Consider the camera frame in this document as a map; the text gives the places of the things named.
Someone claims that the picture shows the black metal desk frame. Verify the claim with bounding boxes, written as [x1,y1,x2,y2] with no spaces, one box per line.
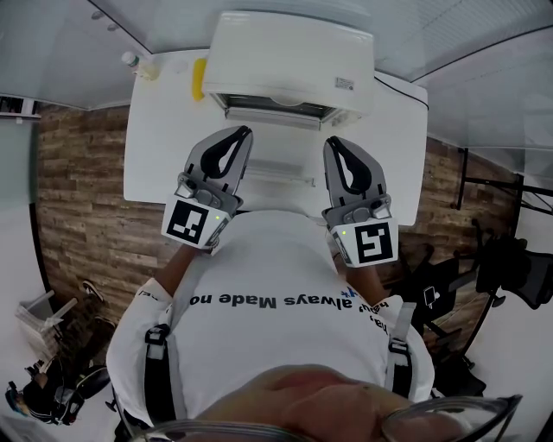
[448,146,553,217]

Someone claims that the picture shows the white microwave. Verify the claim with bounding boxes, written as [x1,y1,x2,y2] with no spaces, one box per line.
[200,10,376,187]

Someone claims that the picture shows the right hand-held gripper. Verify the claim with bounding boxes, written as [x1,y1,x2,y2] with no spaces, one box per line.
[321,136,399,268]

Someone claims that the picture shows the person's glasses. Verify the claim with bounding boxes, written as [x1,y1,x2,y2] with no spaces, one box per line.
[129,393,526,442]

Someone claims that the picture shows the black bag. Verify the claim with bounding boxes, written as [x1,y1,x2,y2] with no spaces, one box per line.
[448,357,487,397]

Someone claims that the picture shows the yellow oblong object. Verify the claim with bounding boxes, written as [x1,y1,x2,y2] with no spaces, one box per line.
[192,57,208,103]

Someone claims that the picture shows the person's right forearm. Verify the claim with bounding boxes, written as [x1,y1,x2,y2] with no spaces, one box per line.
[345,261,388,303]

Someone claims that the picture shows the plastic bottle yellowish liquid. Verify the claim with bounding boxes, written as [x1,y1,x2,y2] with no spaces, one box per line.
[120,50,161,82]

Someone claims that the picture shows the person's white printed t-shirt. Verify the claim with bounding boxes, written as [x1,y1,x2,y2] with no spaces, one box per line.
[105,209,435,433]

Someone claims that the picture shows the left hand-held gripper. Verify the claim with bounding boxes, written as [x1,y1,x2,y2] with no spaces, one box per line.
[161,124,255,256]

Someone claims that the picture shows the gray harness strap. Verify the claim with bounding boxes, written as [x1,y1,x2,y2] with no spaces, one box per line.
[143,297,191,426]
[386,300,418,398]

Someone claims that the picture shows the black mesh office chair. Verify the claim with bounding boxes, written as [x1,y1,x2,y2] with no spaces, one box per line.
[468,218,553,311]

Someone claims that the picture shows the person's left forearm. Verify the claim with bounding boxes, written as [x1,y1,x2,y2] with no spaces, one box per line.
[162,245,195,299]

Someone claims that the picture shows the white wall shelf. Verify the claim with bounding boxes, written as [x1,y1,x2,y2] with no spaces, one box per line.
[0,95,42,118]

